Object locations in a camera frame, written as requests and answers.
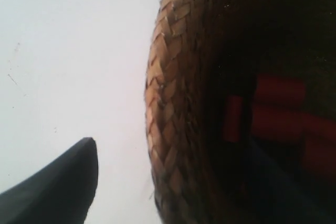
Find red cylinder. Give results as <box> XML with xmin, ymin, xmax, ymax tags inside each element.
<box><xmin>223</xmin><ymin>95</ymin><xmax>243</xmax><ymax>143</ymax></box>
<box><xmin>251</xmin><ymin>104</ymin><xmax>335</xmax><ymax>144</ymax></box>
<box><xmin>254</xmin><ymin>74</ymin><xmax>306</xmax><ymax>108</ymax></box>

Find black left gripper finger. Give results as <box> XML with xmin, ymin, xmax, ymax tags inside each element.
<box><xmin>1</xmin><ymin>137</ymin><xmax>99</xmax><ymax>224</ymax></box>

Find brown woven basket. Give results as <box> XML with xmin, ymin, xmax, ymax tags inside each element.
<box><xmin>145</xmin><ymin>0</ymin><xmax>335</xmax><ymax>224</ymax></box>

